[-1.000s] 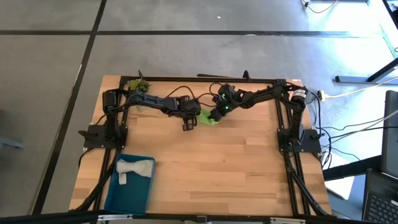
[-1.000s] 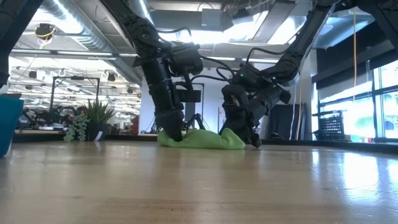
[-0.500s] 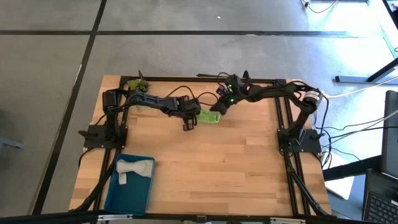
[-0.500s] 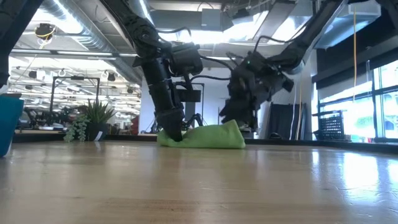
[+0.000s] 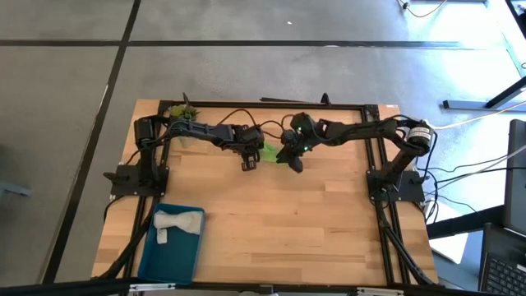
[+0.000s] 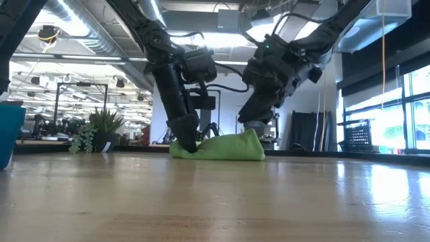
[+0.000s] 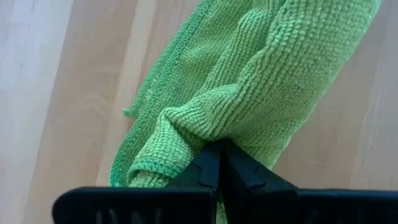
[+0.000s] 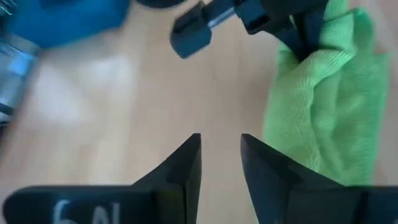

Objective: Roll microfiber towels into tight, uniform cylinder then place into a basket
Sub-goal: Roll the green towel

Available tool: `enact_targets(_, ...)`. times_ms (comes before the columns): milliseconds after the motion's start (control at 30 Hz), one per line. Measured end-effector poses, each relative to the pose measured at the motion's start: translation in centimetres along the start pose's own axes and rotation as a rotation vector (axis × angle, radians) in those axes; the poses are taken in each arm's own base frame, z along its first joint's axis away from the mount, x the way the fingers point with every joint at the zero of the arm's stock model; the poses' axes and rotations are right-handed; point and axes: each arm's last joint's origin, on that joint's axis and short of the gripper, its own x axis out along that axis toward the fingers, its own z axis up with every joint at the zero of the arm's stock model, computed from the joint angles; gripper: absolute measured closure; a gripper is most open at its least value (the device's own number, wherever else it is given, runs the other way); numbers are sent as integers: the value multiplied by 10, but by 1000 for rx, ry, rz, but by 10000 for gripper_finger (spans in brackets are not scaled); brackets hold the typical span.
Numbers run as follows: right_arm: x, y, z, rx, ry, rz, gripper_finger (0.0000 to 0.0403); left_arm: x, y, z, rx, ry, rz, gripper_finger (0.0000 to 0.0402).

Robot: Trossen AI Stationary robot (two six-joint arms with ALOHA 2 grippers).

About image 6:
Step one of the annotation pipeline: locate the dark door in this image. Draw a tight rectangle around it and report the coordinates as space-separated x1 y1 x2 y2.
200 109 212 130

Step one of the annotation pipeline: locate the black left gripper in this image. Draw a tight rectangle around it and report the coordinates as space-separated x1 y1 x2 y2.
152 63 216 155

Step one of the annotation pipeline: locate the teal plastic basket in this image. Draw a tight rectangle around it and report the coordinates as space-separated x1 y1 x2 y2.
0 102 27 171

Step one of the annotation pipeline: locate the yellow hanging cable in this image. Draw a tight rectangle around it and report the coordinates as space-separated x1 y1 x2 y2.
378 0 386 112

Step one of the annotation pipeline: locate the small potted artificial plant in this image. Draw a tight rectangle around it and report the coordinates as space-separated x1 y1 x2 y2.
69 107 127 155

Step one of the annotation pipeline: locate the grey ceiling duct box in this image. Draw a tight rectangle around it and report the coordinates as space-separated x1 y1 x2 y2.
217 8 241 30

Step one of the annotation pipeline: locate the black aluminium table frame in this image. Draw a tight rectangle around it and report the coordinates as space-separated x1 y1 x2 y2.
13 143 430 165

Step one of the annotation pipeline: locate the large window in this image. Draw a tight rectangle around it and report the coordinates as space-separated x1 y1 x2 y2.
342 63 430 154

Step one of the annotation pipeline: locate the black perforated crate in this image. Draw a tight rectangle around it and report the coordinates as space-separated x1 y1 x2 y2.
337 118 378 153

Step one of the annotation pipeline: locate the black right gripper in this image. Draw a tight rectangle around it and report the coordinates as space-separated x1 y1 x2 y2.
236 33 323 124

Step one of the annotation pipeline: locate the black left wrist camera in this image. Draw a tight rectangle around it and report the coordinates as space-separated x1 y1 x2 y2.
183 48 218 85

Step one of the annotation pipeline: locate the green microfiber towel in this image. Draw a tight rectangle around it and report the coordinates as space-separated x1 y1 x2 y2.
169 128 266 161

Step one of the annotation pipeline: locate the long ceiling light tube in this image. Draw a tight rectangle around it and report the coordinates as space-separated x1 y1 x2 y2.
126 57 249 67

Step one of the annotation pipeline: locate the black ceiling cable reel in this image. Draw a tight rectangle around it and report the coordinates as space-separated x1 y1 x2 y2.
36 24 60 44

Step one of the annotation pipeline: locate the black fabric panel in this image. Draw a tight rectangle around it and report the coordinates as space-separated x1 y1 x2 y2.
290 110 333 151

